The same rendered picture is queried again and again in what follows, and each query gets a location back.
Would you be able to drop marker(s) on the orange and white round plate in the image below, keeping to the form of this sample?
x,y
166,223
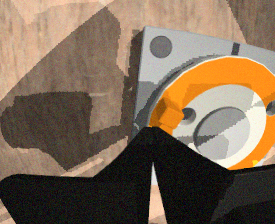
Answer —
x,y
219,81

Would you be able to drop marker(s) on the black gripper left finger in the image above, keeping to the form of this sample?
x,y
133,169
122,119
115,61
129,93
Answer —
x,y
118,194

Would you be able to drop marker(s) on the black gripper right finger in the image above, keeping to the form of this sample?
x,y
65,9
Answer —
x,y
195,190

